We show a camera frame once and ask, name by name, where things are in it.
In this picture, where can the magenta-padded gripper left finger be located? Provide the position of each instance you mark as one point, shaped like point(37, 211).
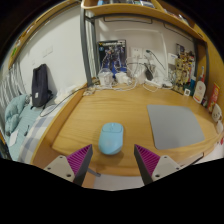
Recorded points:
point(61, 166)

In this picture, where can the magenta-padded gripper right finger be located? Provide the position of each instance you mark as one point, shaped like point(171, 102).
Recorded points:
point(164, 166)

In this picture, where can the light blue computer mouse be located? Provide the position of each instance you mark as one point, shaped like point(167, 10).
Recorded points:
point(111, 138)

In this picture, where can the grey mouse pad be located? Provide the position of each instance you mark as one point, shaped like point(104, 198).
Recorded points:
point(175, 126)

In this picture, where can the teal and plaid bedding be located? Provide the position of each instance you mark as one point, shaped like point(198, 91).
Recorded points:
point(20, 123)

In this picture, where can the clear plastic cup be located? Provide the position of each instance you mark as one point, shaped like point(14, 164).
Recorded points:
point(220, 127)

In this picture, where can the small white desk clock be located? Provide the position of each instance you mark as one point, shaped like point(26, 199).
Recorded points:
point(187, 92)

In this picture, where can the black backpack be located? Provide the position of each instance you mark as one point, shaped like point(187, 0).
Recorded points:
point(40, 86)

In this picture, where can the white pump lotion bottle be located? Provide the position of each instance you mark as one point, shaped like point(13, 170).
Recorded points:
point(199, 91)

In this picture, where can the white power strip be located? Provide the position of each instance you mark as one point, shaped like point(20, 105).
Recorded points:
point(153, 83)

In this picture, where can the red and yellow snack can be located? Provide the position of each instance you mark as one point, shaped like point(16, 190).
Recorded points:
point(214, 97)

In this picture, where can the tan robot figurine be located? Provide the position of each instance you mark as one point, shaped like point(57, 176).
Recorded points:
point(181, 75)

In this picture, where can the white charger block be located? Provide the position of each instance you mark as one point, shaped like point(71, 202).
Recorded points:
point(121, 77)

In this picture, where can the clear plastic container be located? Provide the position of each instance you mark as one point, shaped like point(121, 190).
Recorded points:
point(106, 77)

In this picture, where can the robot model kit box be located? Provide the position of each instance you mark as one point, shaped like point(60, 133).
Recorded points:
point(112, 56)

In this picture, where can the wooden shelf unit with items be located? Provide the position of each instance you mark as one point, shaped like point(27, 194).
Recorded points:
point(140, 11)

